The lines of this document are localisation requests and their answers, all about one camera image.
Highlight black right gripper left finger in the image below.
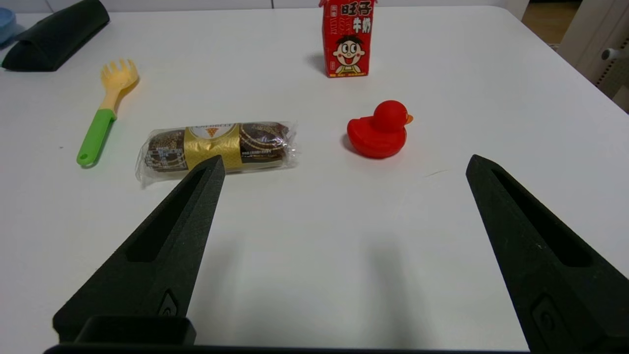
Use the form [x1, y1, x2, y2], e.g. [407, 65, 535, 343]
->
[53, 155, 226, 346]

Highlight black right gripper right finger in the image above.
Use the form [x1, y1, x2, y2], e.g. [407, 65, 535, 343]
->
[465, 154, 629, 353]

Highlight blue plate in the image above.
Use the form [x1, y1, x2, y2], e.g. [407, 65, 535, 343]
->
[0, 7, 17, 46]

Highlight wrapped chocolate cake roll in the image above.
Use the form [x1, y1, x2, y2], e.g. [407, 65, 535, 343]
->
[135, 120, 299, 188]

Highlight yellow green pasta spoon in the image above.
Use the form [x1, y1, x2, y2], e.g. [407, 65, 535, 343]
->
[76, 59, 140, 168]

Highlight red rubber duck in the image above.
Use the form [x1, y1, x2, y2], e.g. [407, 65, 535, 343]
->
[346, 100, 414, 159]

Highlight white side desk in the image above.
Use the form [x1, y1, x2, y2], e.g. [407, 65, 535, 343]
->
[558, 0, 629, 113]

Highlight black glasses case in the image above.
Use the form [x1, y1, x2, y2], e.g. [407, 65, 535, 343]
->
[1, 0, 111, 72]

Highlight red milk carton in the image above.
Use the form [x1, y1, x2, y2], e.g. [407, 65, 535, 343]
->
[318, 0, 377, 79]

